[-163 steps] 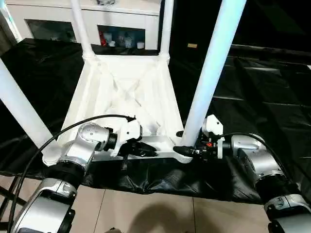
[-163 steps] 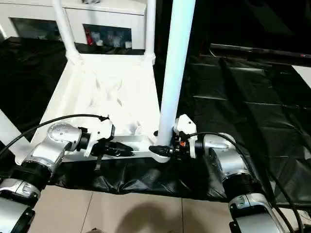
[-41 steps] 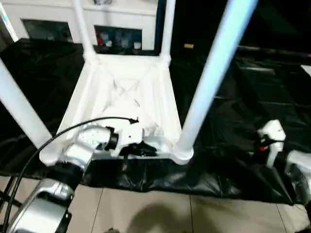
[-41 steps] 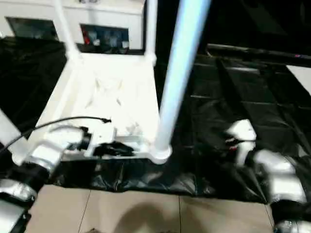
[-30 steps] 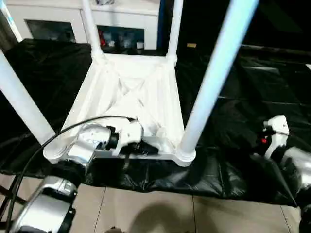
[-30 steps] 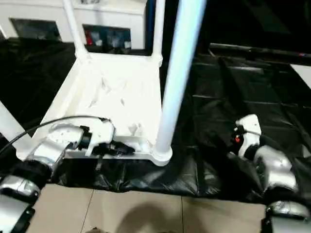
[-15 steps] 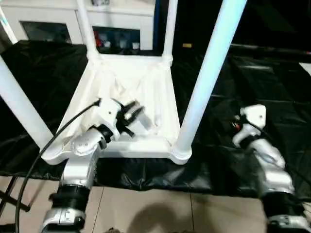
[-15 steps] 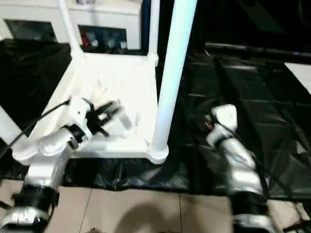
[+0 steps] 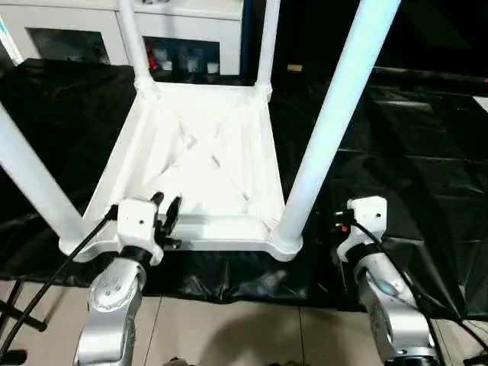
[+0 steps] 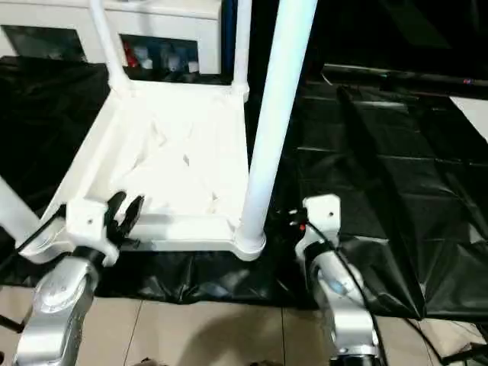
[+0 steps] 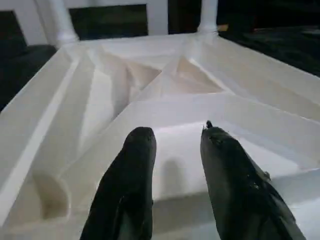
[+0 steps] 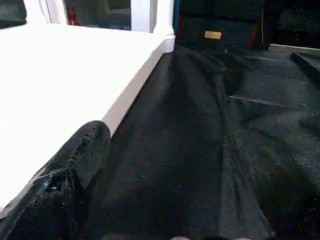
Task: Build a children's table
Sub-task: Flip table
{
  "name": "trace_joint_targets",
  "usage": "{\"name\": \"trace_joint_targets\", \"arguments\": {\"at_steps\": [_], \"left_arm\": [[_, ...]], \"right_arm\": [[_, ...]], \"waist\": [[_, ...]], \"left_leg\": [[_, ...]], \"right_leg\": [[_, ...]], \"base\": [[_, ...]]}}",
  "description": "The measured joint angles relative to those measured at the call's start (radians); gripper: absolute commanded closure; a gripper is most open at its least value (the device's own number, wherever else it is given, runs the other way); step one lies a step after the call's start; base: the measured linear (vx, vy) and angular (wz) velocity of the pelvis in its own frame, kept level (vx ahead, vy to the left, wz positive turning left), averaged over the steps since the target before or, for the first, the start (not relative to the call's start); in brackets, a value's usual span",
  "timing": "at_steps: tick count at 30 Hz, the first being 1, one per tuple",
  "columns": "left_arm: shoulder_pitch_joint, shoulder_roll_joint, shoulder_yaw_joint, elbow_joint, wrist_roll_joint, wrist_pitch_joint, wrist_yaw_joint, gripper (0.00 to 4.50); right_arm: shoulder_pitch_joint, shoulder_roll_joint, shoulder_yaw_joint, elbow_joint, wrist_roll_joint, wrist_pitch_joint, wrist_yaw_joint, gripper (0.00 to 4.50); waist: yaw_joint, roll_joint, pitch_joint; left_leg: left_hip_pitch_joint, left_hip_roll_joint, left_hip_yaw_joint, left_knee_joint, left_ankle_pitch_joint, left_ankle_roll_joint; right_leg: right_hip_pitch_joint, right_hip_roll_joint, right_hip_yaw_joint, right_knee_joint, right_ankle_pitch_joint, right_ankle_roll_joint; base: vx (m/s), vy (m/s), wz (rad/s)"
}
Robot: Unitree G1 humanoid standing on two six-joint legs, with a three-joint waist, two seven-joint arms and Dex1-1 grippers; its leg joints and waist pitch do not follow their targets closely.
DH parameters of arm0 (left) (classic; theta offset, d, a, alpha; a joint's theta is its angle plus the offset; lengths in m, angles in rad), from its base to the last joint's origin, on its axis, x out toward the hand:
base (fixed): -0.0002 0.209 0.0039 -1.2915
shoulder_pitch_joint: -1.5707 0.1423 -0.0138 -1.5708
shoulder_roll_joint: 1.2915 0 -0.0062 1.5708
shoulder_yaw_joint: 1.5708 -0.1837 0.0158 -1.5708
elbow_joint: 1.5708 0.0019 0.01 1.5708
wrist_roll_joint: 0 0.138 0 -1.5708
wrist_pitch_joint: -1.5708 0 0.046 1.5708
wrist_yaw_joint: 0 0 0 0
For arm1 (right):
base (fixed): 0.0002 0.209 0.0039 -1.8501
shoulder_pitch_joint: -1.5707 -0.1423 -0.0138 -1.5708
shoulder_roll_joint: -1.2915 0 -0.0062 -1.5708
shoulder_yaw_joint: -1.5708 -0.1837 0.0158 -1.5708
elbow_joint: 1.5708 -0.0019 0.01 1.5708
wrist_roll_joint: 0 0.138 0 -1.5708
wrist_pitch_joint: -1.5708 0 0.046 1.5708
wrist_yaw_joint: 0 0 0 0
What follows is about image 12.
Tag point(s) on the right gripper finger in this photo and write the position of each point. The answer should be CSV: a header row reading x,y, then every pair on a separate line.
x,y
57,185

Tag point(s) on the blue upright panel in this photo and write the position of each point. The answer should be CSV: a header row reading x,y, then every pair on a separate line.
x,y
177,20

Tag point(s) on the black glossy mat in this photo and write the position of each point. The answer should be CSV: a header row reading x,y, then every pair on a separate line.
x,y
200,137

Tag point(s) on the white cabinet with glass doors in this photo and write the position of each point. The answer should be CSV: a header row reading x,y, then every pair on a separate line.
x,y
140,15

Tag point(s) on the small tan label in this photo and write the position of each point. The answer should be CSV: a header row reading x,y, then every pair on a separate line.
x,y
213,35

